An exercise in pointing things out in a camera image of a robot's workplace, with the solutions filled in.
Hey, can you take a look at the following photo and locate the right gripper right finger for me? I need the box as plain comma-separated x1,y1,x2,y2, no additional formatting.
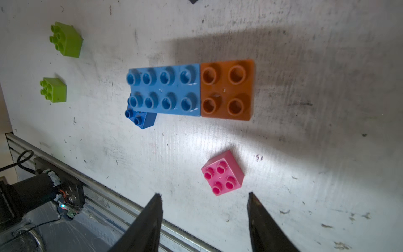
247,192,298,252

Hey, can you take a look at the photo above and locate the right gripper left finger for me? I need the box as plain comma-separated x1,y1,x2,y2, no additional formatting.
109,193,163,252

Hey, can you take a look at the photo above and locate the pink lego brick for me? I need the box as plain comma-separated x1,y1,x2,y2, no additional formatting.
201,150,245,196

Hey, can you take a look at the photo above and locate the light blue long lego brick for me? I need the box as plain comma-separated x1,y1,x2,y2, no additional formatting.
126,64,201,117

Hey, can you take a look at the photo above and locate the orange lego brick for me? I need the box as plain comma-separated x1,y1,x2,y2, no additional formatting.
200,59,256,121

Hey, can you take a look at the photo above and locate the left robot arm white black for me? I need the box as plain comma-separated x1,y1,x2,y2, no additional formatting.
1,173,58,231

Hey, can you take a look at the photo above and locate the dark blue lego brick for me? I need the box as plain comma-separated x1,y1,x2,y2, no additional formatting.
125,108,157,129

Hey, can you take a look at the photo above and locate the green lego brick lower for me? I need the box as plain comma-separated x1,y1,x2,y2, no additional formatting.
40,78,67,103

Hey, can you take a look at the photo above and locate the green lego brick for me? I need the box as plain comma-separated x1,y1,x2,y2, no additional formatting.
40,78,67,103
49,22,83,58

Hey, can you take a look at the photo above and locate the green lego brick upper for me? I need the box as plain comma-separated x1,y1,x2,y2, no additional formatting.
49,22,83,58

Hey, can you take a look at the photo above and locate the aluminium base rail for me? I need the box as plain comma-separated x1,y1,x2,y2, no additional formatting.
5,133,220,252

